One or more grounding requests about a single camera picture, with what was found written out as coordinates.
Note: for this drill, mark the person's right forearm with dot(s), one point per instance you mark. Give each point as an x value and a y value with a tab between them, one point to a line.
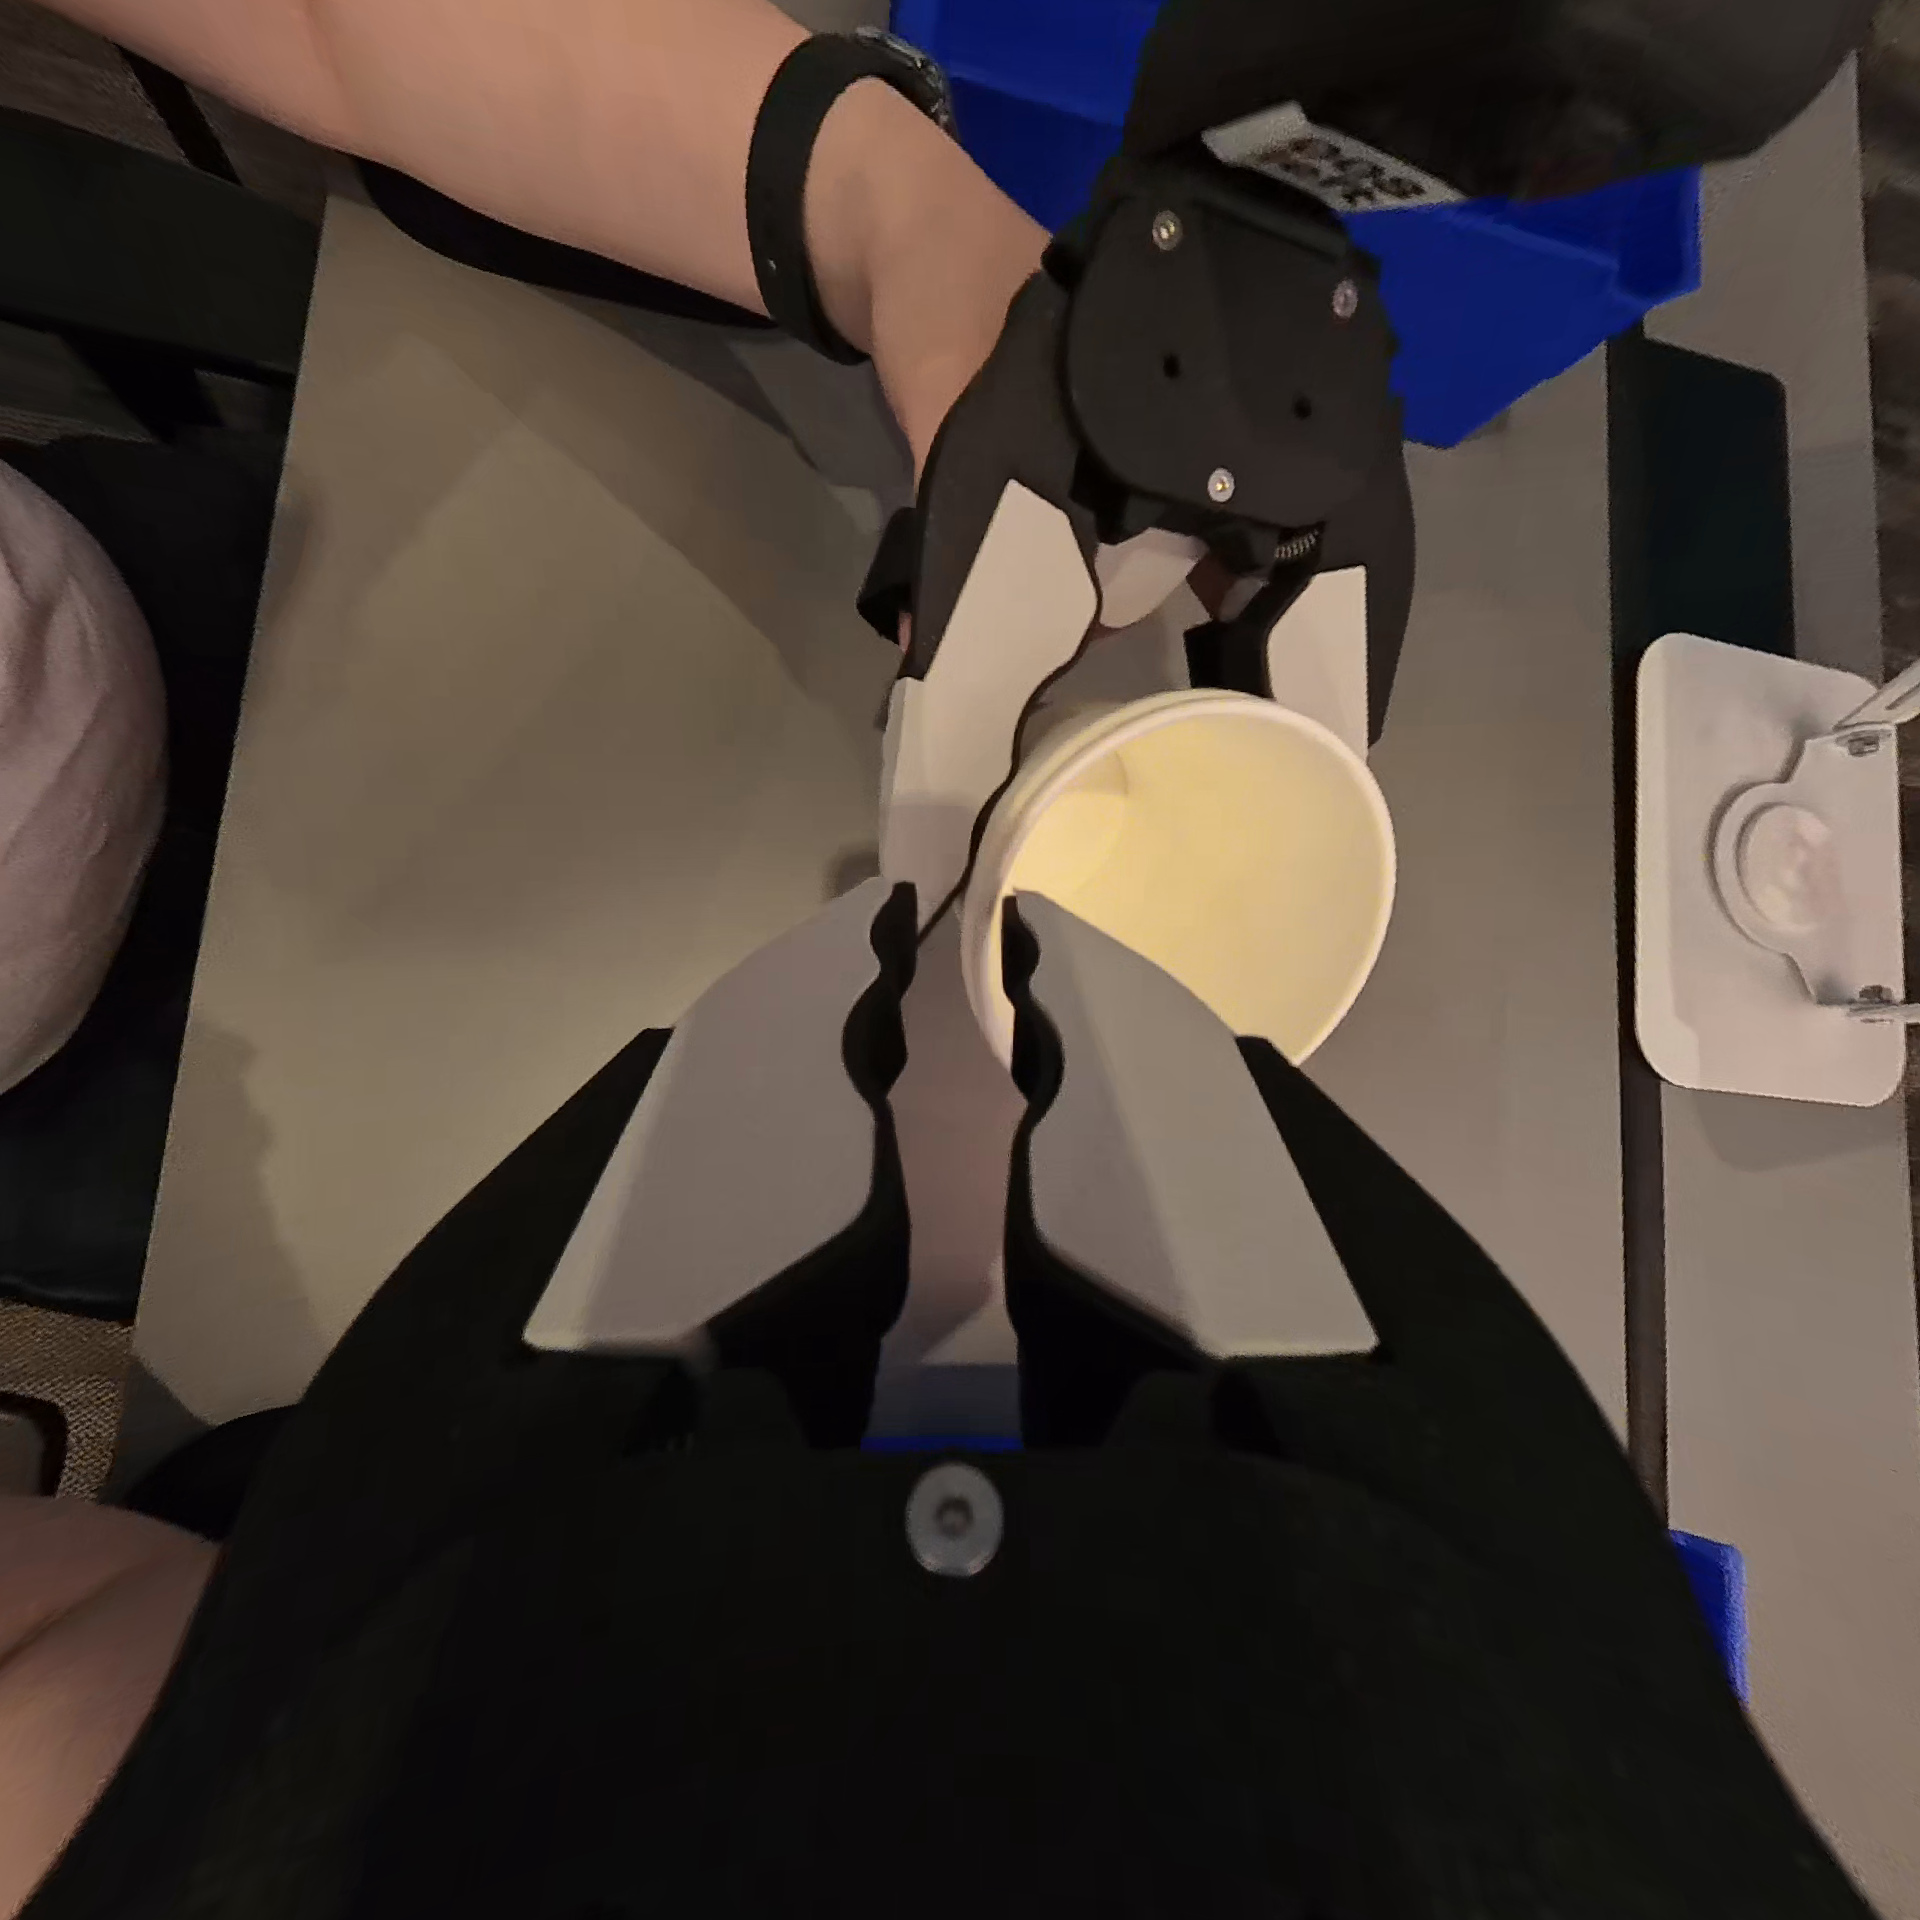
76	1711

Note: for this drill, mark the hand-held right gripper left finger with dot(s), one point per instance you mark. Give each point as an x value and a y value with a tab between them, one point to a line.
721	1188

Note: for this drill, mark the person's leg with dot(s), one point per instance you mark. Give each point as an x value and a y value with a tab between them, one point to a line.
67	781

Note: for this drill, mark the black wristband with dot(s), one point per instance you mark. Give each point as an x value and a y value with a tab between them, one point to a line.
777	181

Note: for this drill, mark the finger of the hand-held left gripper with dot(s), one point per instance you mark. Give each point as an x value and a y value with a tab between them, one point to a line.
1297	612
991	646

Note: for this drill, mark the white mount plate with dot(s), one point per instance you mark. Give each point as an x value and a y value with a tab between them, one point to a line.
1697	902

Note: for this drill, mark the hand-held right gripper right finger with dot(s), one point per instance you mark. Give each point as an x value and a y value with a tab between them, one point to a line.
1188	1188

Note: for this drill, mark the white paper cup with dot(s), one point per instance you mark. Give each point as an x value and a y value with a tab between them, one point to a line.
1201	873
982	978

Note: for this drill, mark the blue plastic bin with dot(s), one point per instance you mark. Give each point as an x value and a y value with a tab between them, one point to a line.
1706	1621
1563	300

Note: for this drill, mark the person's left forearm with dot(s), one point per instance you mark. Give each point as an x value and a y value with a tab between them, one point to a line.
510	123

